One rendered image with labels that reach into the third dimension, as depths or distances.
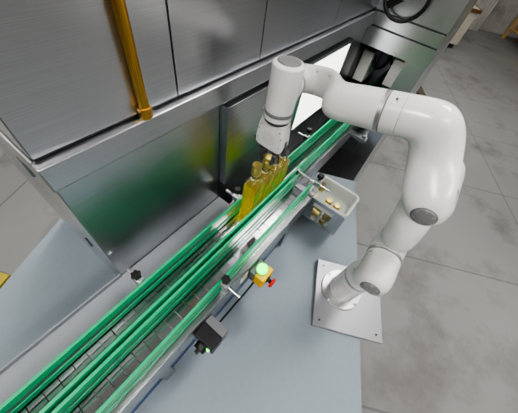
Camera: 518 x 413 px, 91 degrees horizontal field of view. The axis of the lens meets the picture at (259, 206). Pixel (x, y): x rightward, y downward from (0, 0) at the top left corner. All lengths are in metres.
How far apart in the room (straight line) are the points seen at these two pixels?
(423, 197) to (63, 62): 0.69
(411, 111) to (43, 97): 0.65
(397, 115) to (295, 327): 0.94
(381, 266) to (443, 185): 0.40
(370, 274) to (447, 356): 1.68
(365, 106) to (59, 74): 0.56
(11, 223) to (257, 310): 2.14
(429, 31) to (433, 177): 1.16
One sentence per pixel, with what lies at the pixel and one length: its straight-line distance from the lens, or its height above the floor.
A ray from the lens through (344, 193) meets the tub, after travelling 1.38.
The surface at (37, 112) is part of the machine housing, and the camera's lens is 0.55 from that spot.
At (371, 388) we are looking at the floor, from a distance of 2.17.
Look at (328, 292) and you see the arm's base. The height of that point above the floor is 0.79.
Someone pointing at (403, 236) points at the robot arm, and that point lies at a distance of 0.82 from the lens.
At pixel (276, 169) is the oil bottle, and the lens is 0.97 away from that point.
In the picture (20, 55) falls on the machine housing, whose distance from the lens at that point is 0.52.
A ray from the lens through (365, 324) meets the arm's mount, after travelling 1.34.
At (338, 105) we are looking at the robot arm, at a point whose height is 1.63.
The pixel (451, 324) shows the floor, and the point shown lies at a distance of 2.67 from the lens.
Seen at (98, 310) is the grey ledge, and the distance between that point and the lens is 0.97.
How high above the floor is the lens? 1.92
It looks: 53 degrees down
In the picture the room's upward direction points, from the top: 13 degrees clockwise
